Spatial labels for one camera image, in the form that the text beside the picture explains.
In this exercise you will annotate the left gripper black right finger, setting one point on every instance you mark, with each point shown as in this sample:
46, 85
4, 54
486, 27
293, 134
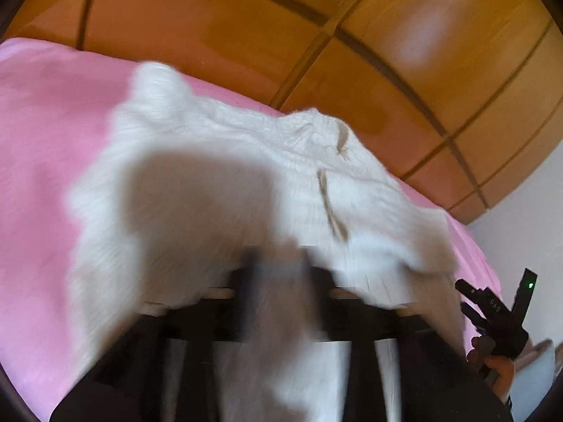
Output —
436, 384

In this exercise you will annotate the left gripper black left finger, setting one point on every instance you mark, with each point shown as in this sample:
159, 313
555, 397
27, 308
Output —
128, 382

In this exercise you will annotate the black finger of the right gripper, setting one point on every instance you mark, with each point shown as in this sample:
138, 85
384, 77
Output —
481, 322
477, 296

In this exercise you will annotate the white knitted sweater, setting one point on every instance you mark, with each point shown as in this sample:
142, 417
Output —
187, 185

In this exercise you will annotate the right hand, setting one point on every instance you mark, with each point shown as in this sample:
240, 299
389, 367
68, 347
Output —
503, 366

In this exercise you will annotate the grey white pillow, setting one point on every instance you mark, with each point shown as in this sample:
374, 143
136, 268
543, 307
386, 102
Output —
534, 374

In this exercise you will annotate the wooden headboard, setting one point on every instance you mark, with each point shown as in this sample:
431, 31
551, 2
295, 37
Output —
461, 99

